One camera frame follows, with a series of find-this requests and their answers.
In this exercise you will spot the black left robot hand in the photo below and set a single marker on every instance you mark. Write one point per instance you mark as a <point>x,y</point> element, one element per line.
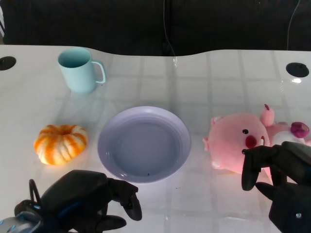
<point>82,196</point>

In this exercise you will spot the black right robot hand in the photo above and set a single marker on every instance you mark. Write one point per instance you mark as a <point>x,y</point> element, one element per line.
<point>281,184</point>

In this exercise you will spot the pink plush pig doll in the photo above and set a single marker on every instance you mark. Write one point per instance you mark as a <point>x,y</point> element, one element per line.
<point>239,143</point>

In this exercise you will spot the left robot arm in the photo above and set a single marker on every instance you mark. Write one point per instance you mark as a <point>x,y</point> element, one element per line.
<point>22,216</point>

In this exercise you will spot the lavender plastic plate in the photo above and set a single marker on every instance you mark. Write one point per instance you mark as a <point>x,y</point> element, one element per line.
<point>144,144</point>

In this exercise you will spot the orange white striped pumpkin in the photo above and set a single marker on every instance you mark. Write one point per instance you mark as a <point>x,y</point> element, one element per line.
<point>60,144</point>

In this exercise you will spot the black round table grommet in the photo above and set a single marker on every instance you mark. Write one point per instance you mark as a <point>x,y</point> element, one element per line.
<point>297,69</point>
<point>6,63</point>

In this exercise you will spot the light blue plastic mug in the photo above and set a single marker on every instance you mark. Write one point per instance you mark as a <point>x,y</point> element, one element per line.
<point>77,70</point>

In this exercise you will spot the black fabric sofa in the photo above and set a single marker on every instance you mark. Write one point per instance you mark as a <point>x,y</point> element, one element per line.
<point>155,21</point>

